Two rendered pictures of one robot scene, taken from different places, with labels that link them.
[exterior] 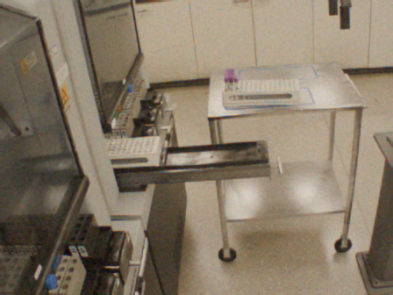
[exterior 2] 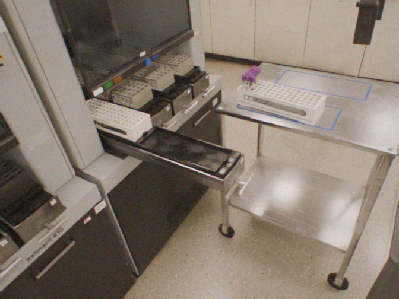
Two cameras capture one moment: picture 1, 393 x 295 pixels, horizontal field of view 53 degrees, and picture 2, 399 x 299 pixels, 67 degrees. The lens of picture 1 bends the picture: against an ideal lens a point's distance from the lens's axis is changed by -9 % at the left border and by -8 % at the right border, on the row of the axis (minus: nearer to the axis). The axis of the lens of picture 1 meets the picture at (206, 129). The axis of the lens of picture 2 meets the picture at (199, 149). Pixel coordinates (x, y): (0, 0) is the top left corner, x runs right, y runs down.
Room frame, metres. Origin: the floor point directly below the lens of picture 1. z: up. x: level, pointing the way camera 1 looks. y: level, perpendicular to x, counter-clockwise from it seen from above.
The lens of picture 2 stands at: (0.51, -0.44, 1.42)
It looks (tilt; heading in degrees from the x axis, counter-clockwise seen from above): 39 degrees down; 30
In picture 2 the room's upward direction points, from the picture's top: 6 degrees counter-clockwise
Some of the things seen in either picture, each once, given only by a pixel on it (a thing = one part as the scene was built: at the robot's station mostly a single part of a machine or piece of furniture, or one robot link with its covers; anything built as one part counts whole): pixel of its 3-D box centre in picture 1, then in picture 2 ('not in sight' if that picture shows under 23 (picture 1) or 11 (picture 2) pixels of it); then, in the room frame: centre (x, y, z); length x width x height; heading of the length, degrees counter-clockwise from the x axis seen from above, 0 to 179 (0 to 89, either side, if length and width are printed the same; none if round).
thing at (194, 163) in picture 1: (171, 165); (152, 144); (1.16, 0.13, 0.78); 0.73 x 0.14 x 0.09; 84
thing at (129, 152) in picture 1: (116, 154); (112, 119); (1.18, 0.31, 0.83); 0.30 x 0.10 x 0.06; 84
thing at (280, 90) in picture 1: (260, 92); (278, 99); (1.47, -0.23, 0.85); 0.30 x 0.10 x 0.06; 79
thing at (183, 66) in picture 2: (141, 90); (184, 66); (1.63, 0.25, 0.85); 0.12 x 0.02 x 0.06; 173
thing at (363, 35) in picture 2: (345, 17); (365, 25); (1.14, -0.44, 1.23); 0.03 x 0.01 x 0.07; 85
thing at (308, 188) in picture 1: (282, 164); (301, 174); (1.58, -0.33, 0.41); 0.67 x 0.46 x 0.82; 84
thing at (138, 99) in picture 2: (127, 127); (141, 97); (1.32, 0.28, 0.85); 0.12 x 0.02 x 0.06; 175
